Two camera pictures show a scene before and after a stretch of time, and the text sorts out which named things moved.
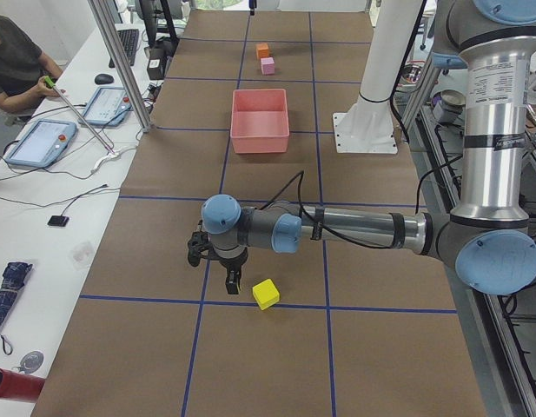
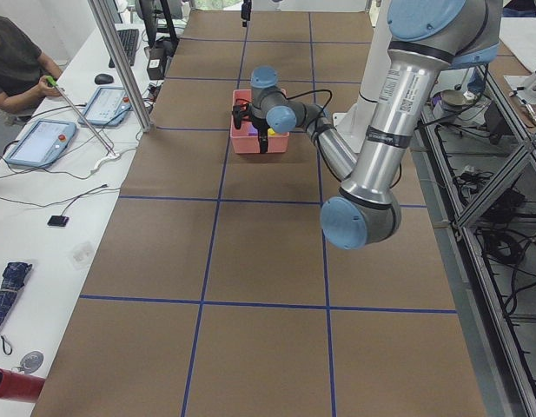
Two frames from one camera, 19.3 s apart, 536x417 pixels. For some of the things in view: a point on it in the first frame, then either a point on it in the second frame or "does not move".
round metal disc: (31, 361) does not move
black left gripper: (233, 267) to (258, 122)
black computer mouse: (103, 79) does not move
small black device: (59, 221) does not move
